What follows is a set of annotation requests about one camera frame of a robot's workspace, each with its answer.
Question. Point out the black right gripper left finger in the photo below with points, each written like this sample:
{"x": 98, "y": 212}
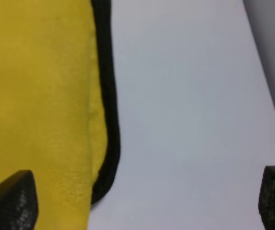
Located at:
{"x": 18, "y": 202}

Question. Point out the yellow towel with black trim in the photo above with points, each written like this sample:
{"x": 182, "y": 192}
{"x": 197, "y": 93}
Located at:
{"x": 58, "y": 105}

